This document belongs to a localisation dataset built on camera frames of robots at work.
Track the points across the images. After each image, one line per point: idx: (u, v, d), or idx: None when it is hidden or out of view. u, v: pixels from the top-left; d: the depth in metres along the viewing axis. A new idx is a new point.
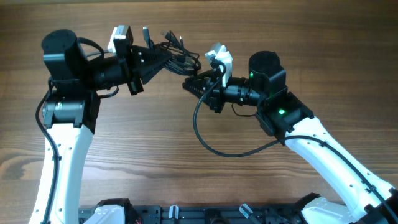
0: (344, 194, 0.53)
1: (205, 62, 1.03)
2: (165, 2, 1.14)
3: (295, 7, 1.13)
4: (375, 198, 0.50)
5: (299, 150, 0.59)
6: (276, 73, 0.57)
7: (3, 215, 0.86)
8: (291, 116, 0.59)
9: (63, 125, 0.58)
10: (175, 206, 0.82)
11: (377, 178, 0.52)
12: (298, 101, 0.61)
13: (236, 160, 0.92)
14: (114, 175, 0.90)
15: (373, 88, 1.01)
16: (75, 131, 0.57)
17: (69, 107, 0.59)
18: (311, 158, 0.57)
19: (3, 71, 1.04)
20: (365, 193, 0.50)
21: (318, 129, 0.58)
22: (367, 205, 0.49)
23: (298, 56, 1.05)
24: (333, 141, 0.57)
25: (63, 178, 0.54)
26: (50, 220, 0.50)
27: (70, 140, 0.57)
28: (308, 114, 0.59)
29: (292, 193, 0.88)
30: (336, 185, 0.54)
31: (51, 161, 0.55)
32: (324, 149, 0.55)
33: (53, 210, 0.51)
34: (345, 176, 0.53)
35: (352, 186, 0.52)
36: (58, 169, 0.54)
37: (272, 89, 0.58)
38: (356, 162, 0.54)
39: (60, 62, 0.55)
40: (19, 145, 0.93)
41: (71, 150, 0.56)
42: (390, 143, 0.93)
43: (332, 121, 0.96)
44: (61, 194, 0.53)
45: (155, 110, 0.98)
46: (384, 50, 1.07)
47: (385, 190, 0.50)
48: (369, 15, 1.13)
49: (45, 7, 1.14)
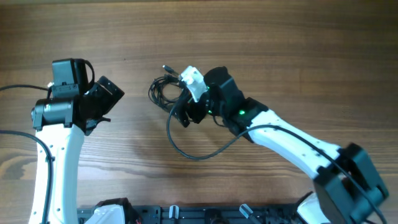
0: (300, 165, 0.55)
1: (205, 63, 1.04)
2: (165, 2, 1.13)
3: (295, 7, 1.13)
4: (324, 159, 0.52)
5: (257, 139, 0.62)
6: (225, 81, 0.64)
7: (2, 214, 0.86)
8: (250, 114, 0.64)
9: (53, 126, 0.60)
10: (175, 206, 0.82)
11: (326, 144, 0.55)
12: (255, 102, 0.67)
13: (236, 160, 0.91)
14: (113, 175, 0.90)
15: (374, 87, 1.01)
16: (66, 131, 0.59)
17: (58, 108, 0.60)
18: (268, 143, 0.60)
19: (4, 71, 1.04)
20: (316, 157, 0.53)
21: (272, 118, 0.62)
22: (318, 165, 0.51)
23: (298, 56, 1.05)
24: (285, 124, 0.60)
25: (58, 178, 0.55)
26: (49, 220, 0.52)
27: (62, 140, 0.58)
28: (263, 109, 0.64)
29: (292, 192, 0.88)
30: (292, 158, 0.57)
31: (44, 163, 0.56)
32: (277, 131, 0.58)
33: (51, 210, 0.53)
34: (296, 149, 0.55)
35: (303, 155, 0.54)
36: (53, 169, 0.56)
37: (227, 96, 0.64)
38: (306, 135, 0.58)
39: (66, 67, 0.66)
40: (18, 145, 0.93)
41: (63, 150, 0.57)
42: (390, 143, 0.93)
43: (331, 121, 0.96)
44: (58, 194, 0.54)
45: (155, 110, 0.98)
46: (384, 49, 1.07)
47: (333, 151, 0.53)
48: (369, 14, 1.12)
49: (45, 7, 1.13)
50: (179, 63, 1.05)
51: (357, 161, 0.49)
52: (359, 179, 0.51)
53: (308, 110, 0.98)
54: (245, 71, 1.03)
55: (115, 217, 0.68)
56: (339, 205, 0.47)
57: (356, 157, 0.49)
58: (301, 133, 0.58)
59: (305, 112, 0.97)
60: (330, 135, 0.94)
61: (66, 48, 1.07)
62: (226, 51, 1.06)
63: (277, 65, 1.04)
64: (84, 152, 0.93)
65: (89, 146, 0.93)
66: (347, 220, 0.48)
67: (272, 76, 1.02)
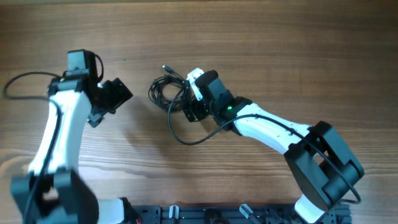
0: (278, 146, 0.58)
1: (205, 63, 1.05)
2: (165, 2, 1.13)
3: (295, 7, 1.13)
4: (296, 137, 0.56)
5: (241, 129, 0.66)
6: (212, 81, 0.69)
7: (3, 215, 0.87)
8: (237, 107, 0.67)
9: (64, 94, 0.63)
10: (175, 206, 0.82)
11: (298, 124, 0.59)
12: (243, 98, 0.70)
13: (236, 160, 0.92)
14: (114, 175, 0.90)
15: (374, 87, 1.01)
16: (76, 95, 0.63)
17: (68, 84, 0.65)
18: (251, 131, 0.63)
19: (4, 71, 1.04)
20: (288, 136, 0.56)
21: (254, 109, 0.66)
22: (290, 143, 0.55)
23: (298, 56, 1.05)
24: (265, 113, 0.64)
25: (65, 128, 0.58)
26: (53, 156, 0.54)
27: (71, 101, 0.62)
28: (248, 102, 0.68)
29: (292, 192, 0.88)
30: (271, 142, 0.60)
31: (54, 118, 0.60)
32: (259, 119, 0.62)
33: (55, 149, 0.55)
34: (272, 130, 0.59)
35: (278, 135, 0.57)
36: (61, 121, 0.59)
37: (214, 94, 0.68)
38: (283, 119, 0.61)
39: (79, 56, 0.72)
40: (18, 145, 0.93)
41: (71, 109, 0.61)
42: (390, 143, 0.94)
43: (331, 121, 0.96)
44: (63, 138, 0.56)
45: (155, 111, 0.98)
46: (384, 50, 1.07)
47: (304, 130, 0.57)
48: (369, 14, 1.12)
49: (45, 7, 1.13)
50: (179, 63, 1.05)
51: (326, 137, 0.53)
52: (334, 157, 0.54)
53: (308, 110, 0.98)
54: (245, 71, 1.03)
55: (114, 206, 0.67)
56: (310, 178, 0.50)
57: (324, 133, 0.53)
58: (279, 119, 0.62)
59: (305, 112, 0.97)
60: None
61: (66, 49, 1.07)
62: (226, 51, 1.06)
63: (277, 65, 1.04)
64: (84, 152, 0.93)
65: (90, 145, 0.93)
66: (324, 196, 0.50)
67: (272, 76, 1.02)
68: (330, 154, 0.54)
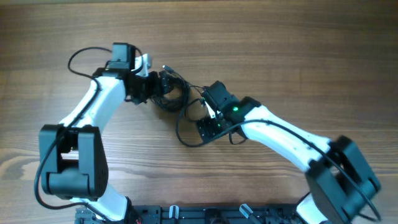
0: (294, 158, 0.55)
1: (205, 63, 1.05)
2: (165, 2, 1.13)
3: (295, 6, 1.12)
4: (315, 153, 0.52)
5: (251, 134, 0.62)
6: (214, 88, 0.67)
7: (3, 215, 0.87)
8: (243, 109, 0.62)
9: (106, 78, 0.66)
10: (175, 206, 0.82)
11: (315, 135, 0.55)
12: (250, 98, 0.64)
13: (236, 160, 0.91)
14: (114, 175, 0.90)
15: (374, 87, 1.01)
16: (114, 81, 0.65)
17: (109, 75, 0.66)
18: (262, 138, 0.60)
19: (4, 71, 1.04)
20: (306, 150, 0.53)
21: (263, 113, 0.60)
22: (310, 160, 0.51)
23: (298, 56, 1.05)
24: (277, 119, 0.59)
25: (99, 102, 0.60)
26: (84, 116, 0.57)
27: (110, 84, 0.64)
28: (256, 105, 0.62)
29: (292, 192, 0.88)
30: (285, 152, 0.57)
31: (92, 91, 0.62)
32: (270, 126, 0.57)
33: (87, 113, 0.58)
34: (288, 142, 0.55)
35: (295, 149, 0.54)
36: (97, 96, 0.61)
37: (217, 101, 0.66)
38: (298, 128, 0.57)
39: (123, 51, 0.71)
40: (19, 145, 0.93)
41: (108, 89, 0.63)
42: (391, 143, 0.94)
43: (332, 121, 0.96)
44: (95, 109, 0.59)
45: (155, 110, 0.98)
46: (384, 50, 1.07)
47: (323, 144, 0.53)
48: (369, 14, 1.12)
49: (45, 7, 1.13)
50: (179, 63, 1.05)
51: (348, 154, 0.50)
52: (350, 172, 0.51)
53: (308, 110, 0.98)
54: (245, 71, 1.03)
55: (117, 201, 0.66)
56: (334, 199, 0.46)
57: (344, 149, 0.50)
58: (293, 126, 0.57)
59: (305, 112, 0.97)
60: (331, 135, 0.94)
61: (66, 48, 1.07)
62: (226, 51, 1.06)
63: (277, 65, 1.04)
64: None
65: None
66: (342, 215, 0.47)
67: (272, 76, 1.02)
68: (346, 168, 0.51)
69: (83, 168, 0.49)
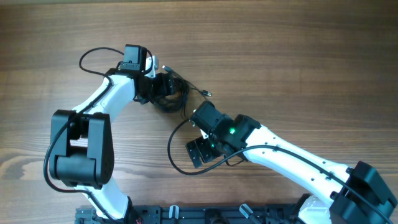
0: (311, 189, 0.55)
1: (205, 63, 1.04)
2: (165, 2, 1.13)
3: (295, 6, 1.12)
4: (337, 183, 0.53)
5: (259, 161, 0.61)
6: (203, 108, 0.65)
7: (2, 215, 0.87)
8: (240, 132, 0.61)
9: (119, 76, 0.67)
10: (175, 206, 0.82)
11: (332, 163, 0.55)
12: (244, 116, 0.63)
13: (236, 160, 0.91)
14: (114, 175, 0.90)
15: (374, 87, 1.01)
16: (126, 79, 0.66)
17: (120, 76, 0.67)
18: (271, 165, 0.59)
19: (3, 71, 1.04)
20: (326, 181, 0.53)
21: (268, 135, 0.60)
22: (332, 191, 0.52)
23: (298, 56, 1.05)
24: (284, 144, 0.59)
25: (110, 96, 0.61)
26: (95, 105, 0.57)
27: (121, 81, 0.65)
28: (255, 126, 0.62)
29: (292, 192, 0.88)
30: (300, 181, 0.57)
31: (104, 86, 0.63)
32: (277, 152, 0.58)
33: (99, 102, 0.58)
34: (305, 172, 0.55)
35: (313, 179, 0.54)
36: (109, 90, 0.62)
37: (209, 122, 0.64)
38: (308, 154, 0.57)
39: (134, 53, 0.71)
40: (19, 145, 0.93)
41: (119, 85, 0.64)
42: (390, 143, 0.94)
43: (331, 121, 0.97)
44: (107, 101, 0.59)
45: (155, 110, 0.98)
46: (384, 50, 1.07)
47: (342, 173, 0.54)
48: (369, 14, 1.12)
49: (45, 7, 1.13)
50: (179, 63, 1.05)
51: (369, 181, 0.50)
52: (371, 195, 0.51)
53: (308, 111, 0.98)
54: (245, 71, 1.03)
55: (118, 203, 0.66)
56: None
57: (365, 176, 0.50)
58: (301, 151, 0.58)
59: (305, 112, 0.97)
60: (331, 135, 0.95)
61: (66, 48, 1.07)
62: (226, 51, 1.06)
63: (277, 65, 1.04)
64: None
65: None
66: None
67: (272, 76, 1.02)
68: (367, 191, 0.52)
69: (90, 152, 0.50)
